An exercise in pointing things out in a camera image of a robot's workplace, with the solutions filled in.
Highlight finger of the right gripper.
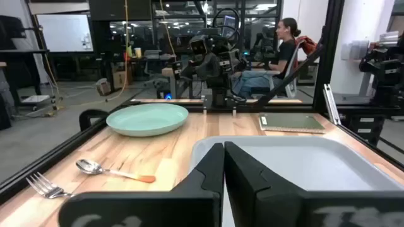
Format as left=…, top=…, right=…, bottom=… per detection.
left=203, top=53, right=222, bottom=79
left=188, top=55, right=205, bottom=79

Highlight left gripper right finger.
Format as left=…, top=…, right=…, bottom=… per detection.
left=223, top=141, right=404, bottom=227

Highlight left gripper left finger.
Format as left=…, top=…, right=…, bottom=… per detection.
left=58, top=142, right=225, bottom=227

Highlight mint green plate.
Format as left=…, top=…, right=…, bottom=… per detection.
left=105, top=103, right=189, bottom=137

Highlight metal spoon orange handle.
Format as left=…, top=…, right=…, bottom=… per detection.
left=75, top=158, right=157, bottom=183

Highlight metal fork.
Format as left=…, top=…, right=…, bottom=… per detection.
left=25, top=172, right=75, bottom=199

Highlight grey plastic tray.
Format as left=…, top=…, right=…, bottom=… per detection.
left=188, top=135, right=404, bottom=227

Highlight wooden workbench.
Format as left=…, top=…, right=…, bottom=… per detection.
left=160, top=66, right=190, bottom=100

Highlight person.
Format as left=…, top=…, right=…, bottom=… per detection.
left=232, top=17, right=302, bottom=98

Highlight grey office chair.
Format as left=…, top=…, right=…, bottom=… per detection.
left=251, top=40, right=300, bottom=98

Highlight orange jacket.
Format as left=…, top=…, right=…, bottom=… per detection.
left=295, top=35, right=318, bottom=56

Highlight green spiral notebook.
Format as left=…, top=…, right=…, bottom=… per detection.
left=258, top=112, right=326, bottom=134

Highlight small open cardboard box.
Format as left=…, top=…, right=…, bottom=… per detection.
left=96, top=78, right=112, bottom=96

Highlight black base with white labels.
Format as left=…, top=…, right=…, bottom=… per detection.
left=342, top=115, right=386, bottom=148

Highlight white whiteboard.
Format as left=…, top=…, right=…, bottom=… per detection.
left=35, top=13, right=95, bottom=53

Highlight white flat dolly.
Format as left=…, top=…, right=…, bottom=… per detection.
left=20, top=94, right=56, bottom=110

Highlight black standing desk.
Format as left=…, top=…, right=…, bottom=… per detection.
left=0, top=47, right=51, bottom=107

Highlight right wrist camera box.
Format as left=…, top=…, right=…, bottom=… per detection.
left=189, top=34, right=210, bottom=56

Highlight yellow hanging cable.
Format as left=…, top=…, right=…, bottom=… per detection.
left=159, top=0, right=177, bottom=62
left=105, top=0, right=130, bottom=102

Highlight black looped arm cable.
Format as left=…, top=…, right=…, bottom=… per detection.
left=211, top=8, right=241, bottom=42

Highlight black aluminium table frame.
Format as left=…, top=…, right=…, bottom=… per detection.
left=0, top=0, right=404, bottom=206

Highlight silver aluminium rail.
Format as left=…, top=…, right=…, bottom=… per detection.
left=322, top=83, right=342, bottom=126

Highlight black frame handle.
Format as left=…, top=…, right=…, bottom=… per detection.
left=78, top=108, right=110, bottom=132

